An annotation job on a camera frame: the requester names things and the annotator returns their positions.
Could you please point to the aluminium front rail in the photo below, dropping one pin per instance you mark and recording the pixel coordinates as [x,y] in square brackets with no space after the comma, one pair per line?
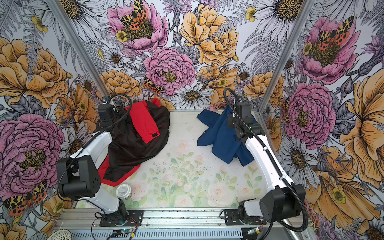
[175,224]

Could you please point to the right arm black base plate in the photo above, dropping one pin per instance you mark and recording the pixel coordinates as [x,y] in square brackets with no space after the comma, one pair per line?
[234,217]

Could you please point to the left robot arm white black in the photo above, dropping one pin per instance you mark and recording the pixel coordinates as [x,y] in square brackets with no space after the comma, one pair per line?
[79,179]

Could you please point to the aluminium corner post left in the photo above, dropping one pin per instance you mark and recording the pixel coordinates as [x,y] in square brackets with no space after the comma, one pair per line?
[73,37]

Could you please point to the navy blue cloth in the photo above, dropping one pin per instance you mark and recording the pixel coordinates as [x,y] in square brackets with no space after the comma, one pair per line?
[225,144]

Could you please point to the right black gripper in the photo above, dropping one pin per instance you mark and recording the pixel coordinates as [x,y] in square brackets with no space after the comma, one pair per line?
[229,120]

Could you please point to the aluminium corner post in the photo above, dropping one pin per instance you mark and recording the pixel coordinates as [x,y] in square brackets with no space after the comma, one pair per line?
[291,41]
[73,37]

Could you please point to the aluminium corner post right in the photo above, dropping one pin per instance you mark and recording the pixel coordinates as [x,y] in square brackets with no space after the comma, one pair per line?
[291,41]

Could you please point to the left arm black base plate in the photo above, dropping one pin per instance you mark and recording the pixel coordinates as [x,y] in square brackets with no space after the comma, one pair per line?
[132,218]

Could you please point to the red black-lined jacket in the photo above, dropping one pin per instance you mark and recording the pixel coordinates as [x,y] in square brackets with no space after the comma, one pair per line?
[138,138]

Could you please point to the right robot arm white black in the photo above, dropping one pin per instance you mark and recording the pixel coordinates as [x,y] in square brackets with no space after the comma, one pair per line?
[284,198]

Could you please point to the white perforated basket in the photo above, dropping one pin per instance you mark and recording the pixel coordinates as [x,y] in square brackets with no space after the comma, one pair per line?
[62,234]

